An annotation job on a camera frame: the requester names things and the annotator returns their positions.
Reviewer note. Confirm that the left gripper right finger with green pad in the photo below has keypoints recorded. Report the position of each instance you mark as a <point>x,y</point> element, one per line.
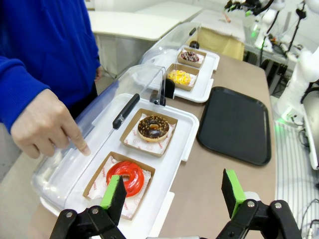
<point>234,191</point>

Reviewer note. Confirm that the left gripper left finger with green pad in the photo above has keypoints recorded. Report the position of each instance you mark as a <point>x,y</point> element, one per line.
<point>113,199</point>

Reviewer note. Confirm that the person's right forearm blue sleeve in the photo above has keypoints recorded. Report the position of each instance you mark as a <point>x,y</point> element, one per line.
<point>20,84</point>

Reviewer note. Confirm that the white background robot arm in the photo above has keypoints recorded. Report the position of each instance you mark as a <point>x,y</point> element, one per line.
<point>269,15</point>

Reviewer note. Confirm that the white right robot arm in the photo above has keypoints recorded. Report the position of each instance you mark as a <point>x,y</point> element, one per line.
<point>299,79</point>

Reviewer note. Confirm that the red glazed donut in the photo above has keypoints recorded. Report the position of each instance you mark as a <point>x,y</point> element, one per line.
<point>134,174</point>

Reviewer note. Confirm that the brown cardboard donut box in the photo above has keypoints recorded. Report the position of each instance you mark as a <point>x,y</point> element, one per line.
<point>192,65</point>
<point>99,169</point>
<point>132,124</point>
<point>183,87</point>

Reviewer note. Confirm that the black plastic serving tray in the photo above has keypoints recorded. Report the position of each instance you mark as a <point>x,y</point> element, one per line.
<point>234,124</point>

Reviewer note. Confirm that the white donut case base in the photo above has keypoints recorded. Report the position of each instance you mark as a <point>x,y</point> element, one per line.
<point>179,134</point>
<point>207,74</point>

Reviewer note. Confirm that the chocolate donut with nuts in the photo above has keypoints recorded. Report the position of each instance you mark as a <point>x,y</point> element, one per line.
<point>153,128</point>

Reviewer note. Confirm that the yellow sprinkled donut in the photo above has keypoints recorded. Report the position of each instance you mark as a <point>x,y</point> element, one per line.
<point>179,76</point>

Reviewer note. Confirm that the chocolate donut pink sprinkles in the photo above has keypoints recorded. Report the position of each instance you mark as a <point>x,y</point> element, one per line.
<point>190,56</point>

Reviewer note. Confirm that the plain dark chocolate donut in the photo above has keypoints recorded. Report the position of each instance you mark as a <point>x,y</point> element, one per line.
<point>194,44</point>

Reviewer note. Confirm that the person's right hand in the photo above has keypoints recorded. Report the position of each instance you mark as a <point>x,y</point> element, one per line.
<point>45,122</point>

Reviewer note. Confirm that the person's left hand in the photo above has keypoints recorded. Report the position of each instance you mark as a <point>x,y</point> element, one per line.
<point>98,73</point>

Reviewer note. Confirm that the black round lid hinge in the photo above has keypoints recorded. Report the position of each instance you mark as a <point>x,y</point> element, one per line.
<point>170,88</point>

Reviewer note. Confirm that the beige box white cloth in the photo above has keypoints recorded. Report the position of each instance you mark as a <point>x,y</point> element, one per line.
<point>221,42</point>

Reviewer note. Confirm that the person's torso blue sweater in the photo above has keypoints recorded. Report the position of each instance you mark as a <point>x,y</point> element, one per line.
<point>49,37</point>

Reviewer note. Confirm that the white background table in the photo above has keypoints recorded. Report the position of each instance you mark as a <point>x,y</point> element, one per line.
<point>132,25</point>

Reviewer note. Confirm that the black tripod stand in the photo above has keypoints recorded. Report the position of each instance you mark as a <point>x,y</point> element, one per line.
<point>297,22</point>

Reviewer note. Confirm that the aluminium slotted rail table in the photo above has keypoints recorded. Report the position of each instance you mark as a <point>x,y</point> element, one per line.
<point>289,159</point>

